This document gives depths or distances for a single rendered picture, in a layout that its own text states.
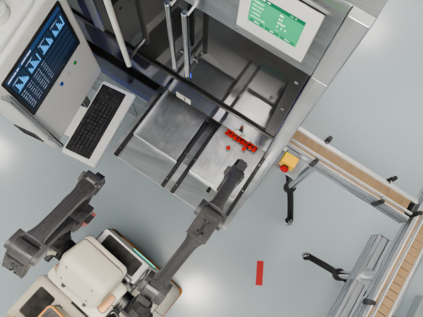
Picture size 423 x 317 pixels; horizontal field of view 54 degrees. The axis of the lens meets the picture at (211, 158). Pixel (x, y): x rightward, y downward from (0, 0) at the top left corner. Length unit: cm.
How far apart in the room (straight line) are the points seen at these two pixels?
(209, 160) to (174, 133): 23
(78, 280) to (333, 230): 195
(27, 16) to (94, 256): 90
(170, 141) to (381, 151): 174
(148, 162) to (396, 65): 224
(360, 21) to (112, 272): 113
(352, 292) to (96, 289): 146
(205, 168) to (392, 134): 173
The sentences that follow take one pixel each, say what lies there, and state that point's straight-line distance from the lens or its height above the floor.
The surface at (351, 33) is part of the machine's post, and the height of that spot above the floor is 205.
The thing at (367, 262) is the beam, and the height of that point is 54.
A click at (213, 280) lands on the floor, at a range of 288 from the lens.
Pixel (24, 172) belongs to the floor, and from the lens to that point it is 320.
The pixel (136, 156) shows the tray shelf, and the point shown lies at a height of 88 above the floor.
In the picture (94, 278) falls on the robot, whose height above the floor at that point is 139.
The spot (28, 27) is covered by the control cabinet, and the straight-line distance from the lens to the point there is 171.
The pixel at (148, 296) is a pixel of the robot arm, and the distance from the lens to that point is 163.
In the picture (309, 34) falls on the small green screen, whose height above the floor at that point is 199.
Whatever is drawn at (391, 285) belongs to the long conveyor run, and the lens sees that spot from 214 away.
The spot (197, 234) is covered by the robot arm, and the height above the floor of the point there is 150.
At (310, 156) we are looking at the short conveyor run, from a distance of 209.
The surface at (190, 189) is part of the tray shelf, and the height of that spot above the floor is 88.
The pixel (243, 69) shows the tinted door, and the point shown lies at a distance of 145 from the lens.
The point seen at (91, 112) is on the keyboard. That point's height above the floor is 83.
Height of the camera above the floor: 288
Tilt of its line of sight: 75 degrees down
